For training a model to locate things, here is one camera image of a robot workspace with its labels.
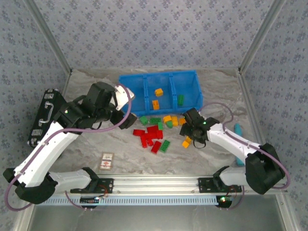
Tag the orange lego brick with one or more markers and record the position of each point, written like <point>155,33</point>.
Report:
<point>158,92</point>
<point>156,105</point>
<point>187,142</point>
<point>167,119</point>
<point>182,121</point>

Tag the small red lego brick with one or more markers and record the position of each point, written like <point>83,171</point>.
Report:
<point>150,135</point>
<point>150,142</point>

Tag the long red lego brick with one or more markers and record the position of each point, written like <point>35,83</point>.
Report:
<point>156,147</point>

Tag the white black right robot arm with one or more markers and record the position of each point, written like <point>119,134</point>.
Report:
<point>231,139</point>

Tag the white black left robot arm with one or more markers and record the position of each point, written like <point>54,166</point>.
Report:
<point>43,154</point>

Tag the tall green lego brick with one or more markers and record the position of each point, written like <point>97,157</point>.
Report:
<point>144,120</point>

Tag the flat green lego brick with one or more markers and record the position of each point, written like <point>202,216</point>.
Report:
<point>165,146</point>
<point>155,120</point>

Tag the blue plastic bin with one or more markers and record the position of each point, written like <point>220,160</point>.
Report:
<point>190,84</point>
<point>133,93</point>
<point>163,81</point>

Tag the small green lego brick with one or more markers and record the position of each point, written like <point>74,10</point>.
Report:
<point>160,126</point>

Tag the teal plastic tool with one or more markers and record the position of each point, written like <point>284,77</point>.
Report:
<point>238,130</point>

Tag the printed flat tile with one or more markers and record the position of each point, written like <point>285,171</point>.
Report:
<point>106,161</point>

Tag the small electronics board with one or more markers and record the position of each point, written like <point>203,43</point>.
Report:
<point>223,201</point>
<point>89,201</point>

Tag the aluminium side frame rail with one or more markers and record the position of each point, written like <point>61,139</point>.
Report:
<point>250,106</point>

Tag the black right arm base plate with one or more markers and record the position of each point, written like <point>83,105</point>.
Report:
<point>204,185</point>

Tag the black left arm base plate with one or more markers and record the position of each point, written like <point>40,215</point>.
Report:
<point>107,185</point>

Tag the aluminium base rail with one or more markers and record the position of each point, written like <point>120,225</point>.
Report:
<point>156,184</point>

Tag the aluminium frame post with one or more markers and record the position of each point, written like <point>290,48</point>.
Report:
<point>48,36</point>
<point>262,33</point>

